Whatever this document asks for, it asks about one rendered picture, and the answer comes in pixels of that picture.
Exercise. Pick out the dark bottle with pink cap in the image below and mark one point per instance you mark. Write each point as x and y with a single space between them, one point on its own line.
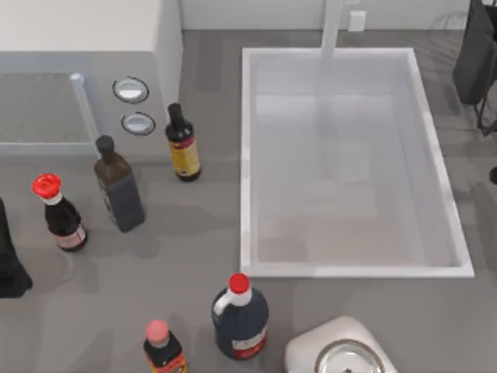
163 353

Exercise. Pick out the tall white tap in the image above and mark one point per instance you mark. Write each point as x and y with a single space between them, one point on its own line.
331 27

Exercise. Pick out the small round microwave knob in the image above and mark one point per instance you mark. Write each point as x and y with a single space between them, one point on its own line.
137 123

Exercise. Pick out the square dark bottle black cap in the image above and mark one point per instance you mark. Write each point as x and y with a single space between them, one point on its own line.
120 190

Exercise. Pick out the white sink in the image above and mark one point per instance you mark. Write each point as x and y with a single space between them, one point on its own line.
341 163

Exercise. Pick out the white wall socket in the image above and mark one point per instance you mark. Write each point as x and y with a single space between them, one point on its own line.
356 21

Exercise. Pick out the dark jug with red cap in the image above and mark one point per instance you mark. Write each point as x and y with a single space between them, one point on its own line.
240 322

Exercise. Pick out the large round microwave knob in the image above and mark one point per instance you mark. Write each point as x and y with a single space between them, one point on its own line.
130 90

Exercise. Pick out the pale grey rounded box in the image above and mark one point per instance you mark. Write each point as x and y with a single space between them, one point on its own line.
310 346

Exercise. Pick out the small dark bottle red cap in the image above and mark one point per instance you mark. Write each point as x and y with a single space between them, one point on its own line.
64 217

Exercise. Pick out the pale microwave oven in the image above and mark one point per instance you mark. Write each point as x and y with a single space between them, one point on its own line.
77 35

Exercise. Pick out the grey microwave door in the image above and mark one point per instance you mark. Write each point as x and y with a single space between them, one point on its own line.
39 109

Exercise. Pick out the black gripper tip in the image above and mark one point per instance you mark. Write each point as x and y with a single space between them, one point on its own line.
9 260

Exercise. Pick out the dark bottle with yellow label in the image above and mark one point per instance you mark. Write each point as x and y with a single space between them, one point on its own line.
183 143

